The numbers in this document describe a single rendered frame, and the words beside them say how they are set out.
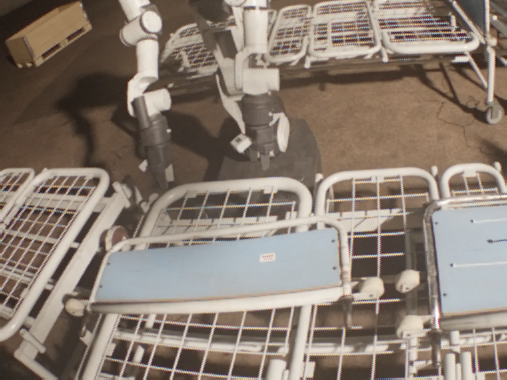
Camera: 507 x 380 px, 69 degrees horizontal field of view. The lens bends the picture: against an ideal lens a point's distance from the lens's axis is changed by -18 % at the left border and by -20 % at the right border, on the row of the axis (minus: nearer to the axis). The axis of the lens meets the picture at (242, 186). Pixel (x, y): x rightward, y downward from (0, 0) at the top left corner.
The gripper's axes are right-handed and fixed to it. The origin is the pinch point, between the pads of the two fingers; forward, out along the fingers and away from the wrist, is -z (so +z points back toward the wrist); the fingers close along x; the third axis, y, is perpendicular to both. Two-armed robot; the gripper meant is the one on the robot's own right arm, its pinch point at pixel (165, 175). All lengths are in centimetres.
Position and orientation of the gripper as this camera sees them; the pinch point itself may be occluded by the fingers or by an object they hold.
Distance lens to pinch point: 136.1
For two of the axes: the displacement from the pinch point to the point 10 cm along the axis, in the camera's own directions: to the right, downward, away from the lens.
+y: 9.7, -1.5, -2.0
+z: -2.1, -9.2, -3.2
